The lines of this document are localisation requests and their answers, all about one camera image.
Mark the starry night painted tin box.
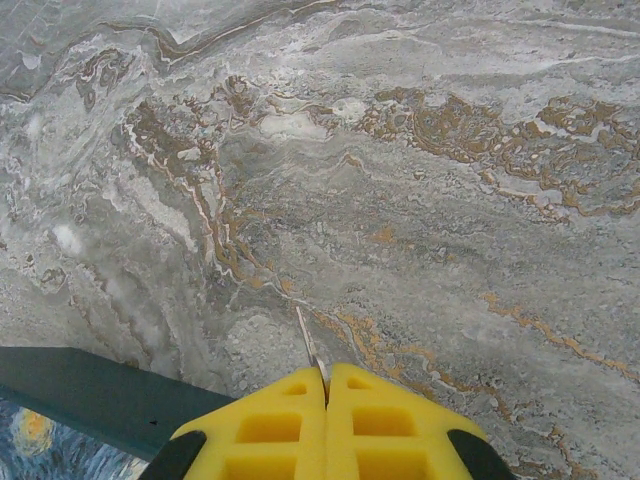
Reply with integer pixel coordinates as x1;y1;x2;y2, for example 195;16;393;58
0;346;237;480

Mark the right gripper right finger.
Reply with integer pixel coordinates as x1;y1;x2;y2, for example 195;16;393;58
323;361;517;480

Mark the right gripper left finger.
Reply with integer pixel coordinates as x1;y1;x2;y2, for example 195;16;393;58
144;366;330;480

